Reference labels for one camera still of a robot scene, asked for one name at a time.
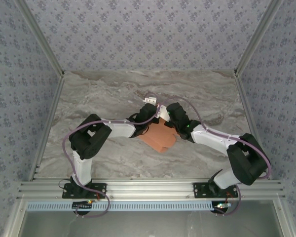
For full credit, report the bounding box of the orange paper box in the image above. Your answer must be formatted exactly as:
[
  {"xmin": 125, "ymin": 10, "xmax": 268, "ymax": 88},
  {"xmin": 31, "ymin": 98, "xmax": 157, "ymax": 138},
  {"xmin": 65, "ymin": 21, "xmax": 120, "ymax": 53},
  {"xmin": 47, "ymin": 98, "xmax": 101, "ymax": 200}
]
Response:
[{"xmin": 139, "ymin": 118, "xmax": 178, "ymax": 155}]

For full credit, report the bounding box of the aluminium cross beam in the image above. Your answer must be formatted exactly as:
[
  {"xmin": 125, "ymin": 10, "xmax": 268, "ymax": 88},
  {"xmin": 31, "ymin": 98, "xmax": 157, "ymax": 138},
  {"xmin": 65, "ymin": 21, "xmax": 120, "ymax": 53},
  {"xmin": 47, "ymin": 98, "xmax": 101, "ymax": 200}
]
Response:
[{"xmin": 16, "ymin": 179, "xmax": 286, "ymax": 200}]

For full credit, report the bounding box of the black adapter board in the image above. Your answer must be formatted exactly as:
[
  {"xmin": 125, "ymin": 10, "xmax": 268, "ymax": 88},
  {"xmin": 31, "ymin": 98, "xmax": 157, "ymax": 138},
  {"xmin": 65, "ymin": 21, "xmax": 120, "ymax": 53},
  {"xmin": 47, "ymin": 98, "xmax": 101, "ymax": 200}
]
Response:
[
  {"xmin": 73, "ymin": 200, "xmax": 93, "ymax": 215},
  {"xmin": 212, "ymin": 201, "xmax": 232, "ymax": 215}
]

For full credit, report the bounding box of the grey metal panel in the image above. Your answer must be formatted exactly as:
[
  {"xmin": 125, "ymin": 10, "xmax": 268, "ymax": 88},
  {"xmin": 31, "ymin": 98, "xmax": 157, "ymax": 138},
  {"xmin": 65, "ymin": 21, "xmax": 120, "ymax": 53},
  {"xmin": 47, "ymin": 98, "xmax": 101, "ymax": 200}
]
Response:
[{"xmin": 24, "ymin": 211, "xmax": 277, "ymax": 237}]

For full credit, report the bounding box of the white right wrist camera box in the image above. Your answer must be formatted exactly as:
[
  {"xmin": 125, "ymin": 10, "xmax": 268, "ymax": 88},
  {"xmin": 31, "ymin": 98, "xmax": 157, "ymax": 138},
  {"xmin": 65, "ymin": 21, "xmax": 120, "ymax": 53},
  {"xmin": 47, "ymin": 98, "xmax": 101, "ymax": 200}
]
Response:
[{"xmin": 157, "ymin": 105, "xmax": 171, "ymax": 122}]

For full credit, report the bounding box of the aluminium table side rail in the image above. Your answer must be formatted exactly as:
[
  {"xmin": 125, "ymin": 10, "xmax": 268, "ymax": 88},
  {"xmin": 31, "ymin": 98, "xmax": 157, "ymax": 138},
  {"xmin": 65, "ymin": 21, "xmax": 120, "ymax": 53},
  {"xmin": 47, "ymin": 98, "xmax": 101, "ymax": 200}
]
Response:
[
  {"xmin": 234, "ymin": 71, "xmax": 272, "ymax": 180},
  {"xmin": 28, "ymin": 74, "xmax": 65, "ymax": 181}
]

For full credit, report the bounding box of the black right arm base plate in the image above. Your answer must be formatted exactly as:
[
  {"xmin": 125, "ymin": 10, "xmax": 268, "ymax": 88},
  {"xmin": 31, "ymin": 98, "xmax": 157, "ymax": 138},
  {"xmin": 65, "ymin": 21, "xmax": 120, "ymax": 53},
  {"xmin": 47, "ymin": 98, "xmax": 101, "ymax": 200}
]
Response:
[{"xmin": 192, "ymin": 182, "xmax": 239, "ymax": 199}]

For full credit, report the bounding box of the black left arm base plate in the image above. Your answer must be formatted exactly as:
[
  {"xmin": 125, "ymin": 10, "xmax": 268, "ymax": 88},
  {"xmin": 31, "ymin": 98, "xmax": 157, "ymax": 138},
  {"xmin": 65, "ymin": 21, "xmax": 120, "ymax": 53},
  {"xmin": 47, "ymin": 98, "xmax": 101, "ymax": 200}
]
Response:
[{"xmin": 62, "ymin": 182, "xmax": 107, "ymax": 199}]

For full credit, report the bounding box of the light blue slotted cable duct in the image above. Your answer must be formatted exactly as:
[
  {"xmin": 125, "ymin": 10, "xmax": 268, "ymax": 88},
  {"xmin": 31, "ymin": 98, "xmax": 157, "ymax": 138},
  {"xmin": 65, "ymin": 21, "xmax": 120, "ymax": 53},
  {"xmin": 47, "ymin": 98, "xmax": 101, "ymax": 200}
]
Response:
[{"xmin": 26, "ymin": 201, "xmax": 219, "ymax": 212}]

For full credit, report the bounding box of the thin black cable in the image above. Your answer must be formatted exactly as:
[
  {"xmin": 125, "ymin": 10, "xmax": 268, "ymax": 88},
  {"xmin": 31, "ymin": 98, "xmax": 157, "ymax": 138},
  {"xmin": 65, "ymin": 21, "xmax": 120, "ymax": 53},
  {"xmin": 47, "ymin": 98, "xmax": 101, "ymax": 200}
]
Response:
[{"xmin": 58, "ymin": 179, "xmax": 73, "ymax": 192}]

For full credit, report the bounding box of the aluminium frame post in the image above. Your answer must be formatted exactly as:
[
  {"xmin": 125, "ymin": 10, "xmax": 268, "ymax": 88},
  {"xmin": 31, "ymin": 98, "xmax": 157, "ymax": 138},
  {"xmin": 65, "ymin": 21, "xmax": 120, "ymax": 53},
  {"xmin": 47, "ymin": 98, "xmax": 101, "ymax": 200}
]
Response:
[
  {"xmin": 234, "ymin": 0, "xmax": 286, "ymax": 76},
  {"xmin": 14, "ymin": 0, "xmax": 65, "ymax": 77}
]

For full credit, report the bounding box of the aluminium lower frame rail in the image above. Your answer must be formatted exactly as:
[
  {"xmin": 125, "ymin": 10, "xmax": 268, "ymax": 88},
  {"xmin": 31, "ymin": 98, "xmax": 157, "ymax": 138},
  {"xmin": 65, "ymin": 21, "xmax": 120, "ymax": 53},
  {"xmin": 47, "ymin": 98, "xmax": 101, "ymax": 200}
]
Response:
[
  {"xmin": 273, "ymin": 199, "xmax": 296, "ymax": 237},
  {"xmin": 3, "ymin": 199, "xmax": 28, "ymax": 237}
]

